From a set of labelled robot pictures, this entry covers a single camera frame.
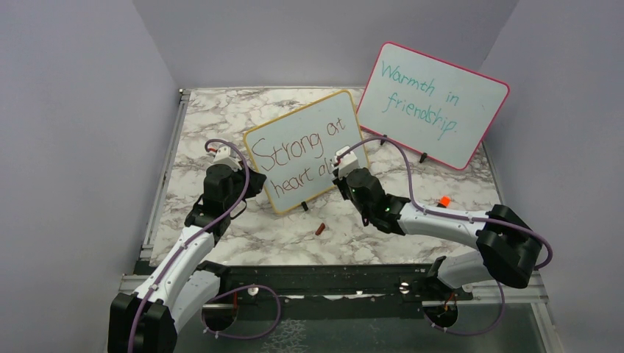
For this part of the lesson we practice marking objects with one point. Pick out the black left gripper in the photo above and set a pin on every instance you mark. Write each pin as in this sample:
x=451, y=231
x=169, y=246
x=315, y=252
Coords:
x=254, y=184

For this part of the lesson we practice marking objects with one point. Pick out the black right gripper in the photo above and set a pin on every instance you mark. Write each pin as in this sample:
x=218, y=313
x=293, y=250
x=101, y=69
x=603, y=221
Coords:
x=341, y=183

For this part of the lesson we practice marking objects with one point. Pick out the brown marker cap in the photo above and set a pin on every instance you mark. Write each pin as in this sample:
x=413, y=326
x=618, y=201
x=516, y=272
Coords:
x=320, y=229

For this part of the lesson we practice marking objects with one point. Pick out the yellow framed whiteboard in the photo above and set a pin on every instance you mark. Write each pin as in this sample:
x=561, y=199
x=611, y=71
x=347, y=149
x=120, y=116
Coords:
x=295, y=151

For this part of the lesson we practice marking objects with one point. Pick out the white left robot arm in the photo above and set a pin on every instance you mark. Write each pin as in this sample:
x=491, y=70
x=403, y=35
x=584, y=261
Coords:
x=150, y=318

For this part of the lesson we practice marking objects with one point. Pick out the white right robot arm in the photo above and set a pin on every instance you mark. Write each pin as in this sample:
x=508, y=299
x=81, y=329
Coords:
x=504, y=247

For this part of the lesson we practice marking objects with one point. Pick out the pink framed whiteboard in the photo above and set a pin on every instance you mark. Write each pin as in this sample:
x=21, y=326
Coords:
x=428, y=105

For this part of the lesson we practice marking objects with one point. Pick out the black orange highlighter marker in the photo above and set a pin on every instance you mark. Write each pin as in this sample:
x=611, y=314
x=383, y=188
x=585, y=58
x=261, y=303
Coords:
x=445, y=200

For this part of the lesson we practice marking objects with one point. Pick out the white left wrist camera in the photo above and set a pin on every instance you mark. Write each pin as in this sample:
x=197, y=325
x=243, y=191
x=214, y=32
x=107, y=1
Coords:
x=225, y=155

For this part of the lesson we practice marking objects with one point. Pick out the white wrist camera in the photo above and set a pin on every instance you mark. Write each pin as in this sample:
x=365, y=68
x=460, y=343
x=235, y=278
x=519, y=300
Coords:
x=225, y=155
x=343, y=163

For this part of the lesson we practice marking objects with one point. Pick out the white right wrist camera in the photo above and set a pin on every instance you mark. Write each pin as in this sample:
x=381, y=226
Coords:
x=343, y=163

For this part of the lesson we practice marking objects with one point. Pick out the aluminium table frame rail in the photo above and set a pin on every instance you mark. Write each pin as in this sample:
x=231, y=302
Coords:
x=141, y=249

